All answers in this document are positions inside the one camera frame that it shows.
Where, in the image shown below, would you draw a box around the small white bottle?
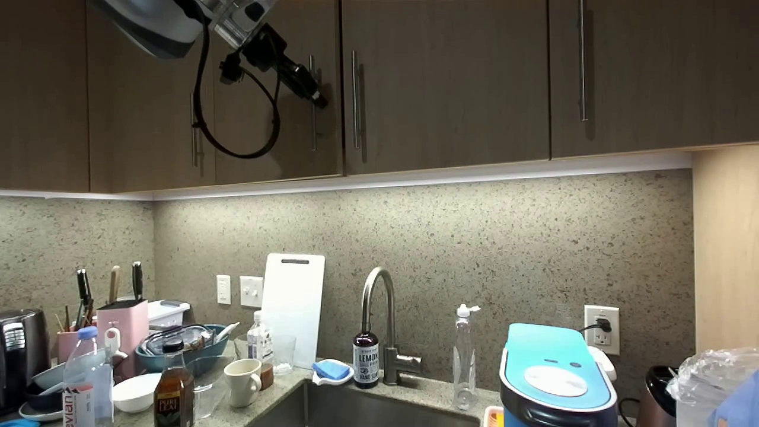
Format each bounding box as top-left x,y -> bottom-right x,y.
101,324 -> 126,360

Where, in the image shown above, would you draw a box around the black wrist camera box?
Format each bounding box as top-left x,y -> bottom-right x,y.
217,22 -> 292,81

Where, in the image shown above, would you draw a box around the pink knife block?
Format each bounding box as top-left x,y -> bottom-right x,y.
95,298 -> 152,358

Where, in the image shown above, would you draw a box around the clear water bottle blue cap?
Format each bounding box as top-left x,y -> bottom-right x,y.
58,324 -> 115,427

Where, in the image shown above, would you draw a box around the pink utensil cup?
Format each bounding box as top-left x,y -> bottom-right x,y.
51,329 -> 83,365

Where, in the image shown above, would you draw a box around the black coffee machine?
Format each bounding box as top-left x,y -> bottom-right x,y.
0,308 -> 51,415

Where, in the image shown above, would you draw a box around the white ceramic mug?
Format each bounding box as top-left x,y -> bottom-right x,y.
223,355 -> 265,411

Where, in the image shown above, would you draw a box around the stacked plates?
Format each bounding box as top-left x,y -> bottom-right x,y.
16,364 -> 68,424

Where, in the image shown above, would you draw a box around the black handled knife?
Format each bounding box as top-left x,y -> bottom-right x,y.
129,258 -> 146,303
74,269 -> 96,327

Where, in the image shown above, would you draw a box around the white under-cabinet light strip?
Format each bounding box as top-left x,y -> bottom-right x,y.
0,146 -> 698,205

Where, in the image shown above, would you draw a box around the white bowl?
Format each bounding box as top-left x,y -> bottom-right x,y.
112,369 -> 166,415

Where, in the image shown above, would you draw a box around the white outlet with plug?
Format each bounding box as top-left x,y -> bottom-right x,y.
581,303 -> 624,355

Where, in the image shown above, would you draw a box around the dark red kettle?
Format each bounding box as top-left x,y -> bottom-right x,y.
635,364 -> 682,427

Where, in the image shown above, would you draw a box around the white wall power outlet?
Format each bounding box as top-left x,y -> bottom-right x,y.
215,273 -> 234,308

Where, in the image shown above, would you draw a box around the light wood side panel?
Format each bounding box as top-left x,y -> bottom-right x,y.
690,141 -> 759,354

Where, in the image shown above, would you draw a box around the steel gooseneck faucet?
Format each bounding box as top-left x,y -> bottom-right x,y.
358,265 -> 424,388

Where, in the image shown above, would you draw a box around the dark soap pump bottle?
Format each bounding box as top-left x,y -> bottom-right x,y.
350,295 -> 383,392

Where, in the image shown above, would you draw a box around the blue sponge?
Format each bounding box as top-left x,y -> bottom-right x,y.
312,358 -> 352,381

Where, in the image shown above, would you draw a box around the clear bottle with white cap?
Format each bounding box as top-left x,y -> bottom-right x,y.
243,308 -> 274,365

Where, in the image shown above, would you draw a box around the plain brown cabinet door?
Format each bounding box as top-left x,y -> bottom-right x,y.
0,0 -> 89,194

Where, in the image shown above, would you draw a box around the clear drinking glass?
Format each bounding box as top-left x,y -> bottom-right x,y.
271,335 -> 299,374

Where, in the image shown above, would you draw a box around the white light switch plate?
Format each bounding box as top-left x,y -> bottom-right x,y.
237,273 -> 265,310

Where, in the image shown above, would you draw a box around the brown cabinet door with handle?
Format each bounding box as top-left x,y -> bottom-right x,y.
211,0 -> 344,180
338,0 -> 553,173
547,0 -> 759,158
88,0 -> 215,194

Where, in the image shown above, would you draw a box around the brown glass bottle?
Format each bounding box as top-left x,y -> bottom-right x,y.
152,335 -> 196,427

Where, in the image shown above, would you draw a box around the clear plastic bag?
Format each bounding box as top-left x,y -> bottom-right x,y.
663,346 -> 759,427

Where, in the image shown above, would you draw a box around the white plastic cutting board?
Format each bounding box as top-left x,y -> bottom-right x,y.
259,251 -> 326,372

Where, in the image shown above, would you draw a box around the white storage box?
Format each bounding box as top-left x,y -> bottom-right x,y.
146,296 -> 191,329

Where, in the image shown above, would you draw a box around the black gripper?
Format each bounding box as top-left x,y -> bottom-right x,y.
271,52 -> 330,111

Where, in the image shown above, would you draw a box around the wood handled knife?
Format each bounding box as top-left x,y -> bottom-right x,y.
107,264 -> 124,303

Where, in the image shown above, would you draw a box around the clear spray bottle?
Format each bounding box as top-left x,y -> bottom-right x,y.
450,301 -> 483,412

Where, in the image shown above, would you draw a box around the white plastic spoon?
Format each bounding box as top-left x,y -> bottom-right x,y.
207,321 -> 242,351

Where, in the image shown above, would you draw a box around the light blue cloth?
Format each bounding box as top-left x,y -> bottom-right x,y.
706,372 -> 759,427

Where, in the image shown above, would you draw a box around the black power plug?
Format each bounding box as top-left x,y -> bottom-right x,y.
586,316 -> 616,336

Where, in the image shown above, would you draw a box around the stainless steel sink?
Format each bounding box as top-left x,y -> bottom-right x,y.
248,377 -> 495,427

